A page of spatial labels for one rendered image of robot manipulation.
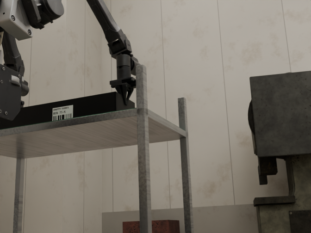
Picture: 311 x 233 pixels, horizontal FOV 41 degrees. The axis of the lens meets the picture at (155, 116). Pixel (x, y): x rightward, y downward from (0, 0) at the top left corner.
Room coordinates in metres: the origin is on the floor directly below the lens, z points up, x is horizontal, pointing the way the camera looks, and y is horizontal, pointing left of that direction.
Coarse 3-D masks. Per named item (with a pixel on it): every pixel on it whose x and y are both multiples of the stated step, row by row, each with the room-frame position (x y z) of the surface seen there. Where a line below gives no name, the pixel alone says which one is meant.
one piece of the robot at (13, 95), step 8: (0, 56) 1.18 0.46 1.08; (0, 64) 1.15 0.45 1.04; (0, 72) 1.15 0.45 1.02; (8, 72) 1.18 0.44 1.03; (16, 72) 1.21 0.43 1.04; (0, 80) 1.15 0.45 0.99; (8, 80) 1.18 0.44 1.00; (16, 80) 1.21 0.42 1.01; (0, 88) 1.16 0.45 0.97; (8, 88) 1.19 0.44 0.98; (16, 88) 1.22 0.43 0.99; (0, 96) 1.16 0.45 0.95; (8, 96) 1.19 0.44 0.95; (16, 96) 1.22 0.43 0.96; (0, 104) 1.16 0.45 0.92; (8, 104) 1.19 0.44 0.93; (16, 104) 1.22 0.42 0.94; (0, 112) 1.16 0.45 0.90; (8, 112) 1.19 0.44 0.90; (16, 112) 1.22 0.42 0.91
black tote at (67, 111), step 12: (96, 96) 1.53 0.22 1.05; (108, 96) 1.51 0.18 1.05; (120, 96) 1.53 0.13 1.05; (24, 108) 1.65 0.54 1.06; (36, 108) 1.63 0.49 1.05; (48, 108) 1.61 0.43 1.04; (60, 108) 1.59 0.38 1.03; (72, 108) 1.57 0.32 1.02; (84, 108) 1.55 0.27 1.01; (96, 108) 1.53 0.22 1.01; (108, 108) 1.51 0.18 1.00; (120, 108) 1.53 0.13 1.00; (0, 120) 1.70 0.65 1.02; (12, 120) 1.68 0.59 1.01; (24, 120) 1.65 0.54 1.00; (36, 120) 1.63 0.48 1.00; (48, 120) 1.61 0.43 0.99
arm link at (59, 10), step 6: (42, 0) 1.14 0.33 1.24; (48, 0) 1.14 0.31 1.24; (54, 0) 1.16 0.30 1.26; (60, 0) 1.19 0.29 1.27; (42, 6) 1.14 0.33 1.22; (48, 6) 1.14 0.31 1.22; (54, 6) 1.16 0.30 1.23; (60, 6) 1.18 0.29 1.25; (48, 12) 1.15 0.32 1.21; (54, 12) 1.15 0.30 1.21; (60, 12) 1.18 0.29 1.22; (54, 18) 1.18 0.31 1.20
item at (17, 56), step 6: (6, 36) 1.65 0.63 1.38; (12, 36) 1.67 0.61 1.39; (6, 42) 1.67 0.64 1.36; (12, 42) 1.68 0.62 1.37; (6, 48) 1.68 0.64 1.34; (12, 48) 1.69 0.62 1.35; (6, 54) 1.70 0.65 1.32; (12, 54) 1.70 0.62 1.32; (18, 54) 1.73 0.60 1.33; (6, 60) 1.73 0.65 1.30; (12, 60) 1.72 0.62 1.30; (18, 60) 1.73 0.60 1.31; (6, 66) 1.75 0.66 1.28; (12, 66) 1.75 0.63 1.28; (18, 66) 1.74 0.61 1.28; (24, 66) 1.79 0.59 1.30; (24, 72) 1.80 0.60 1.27
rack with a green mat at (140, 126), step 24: (144, 72) 1.34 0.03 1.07; (144, 96) 1.33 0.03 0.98; (72, 120) 1.44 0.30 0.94; (96, 120) 1.40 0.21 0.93; (120, 120) 1.39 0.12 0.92; (144, 120) 1.33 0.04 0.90; (0, 144) 1.71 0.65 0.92; (24, 144) 1.73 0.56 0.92; (48, 144) 1.75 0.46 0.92; (72, 144) 1.77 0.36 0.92; (96, 144) 1.79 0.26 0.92; (120, 144) 1.81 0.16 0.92; (144, 144) 1.33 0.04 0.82; (24, 168) 2.08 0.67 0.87; (144, 168) 1.33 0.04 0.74; (144, 192) 1.33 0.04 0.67; (144, 216) 1.33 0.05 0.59; (192, 216) 1.73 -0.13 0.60
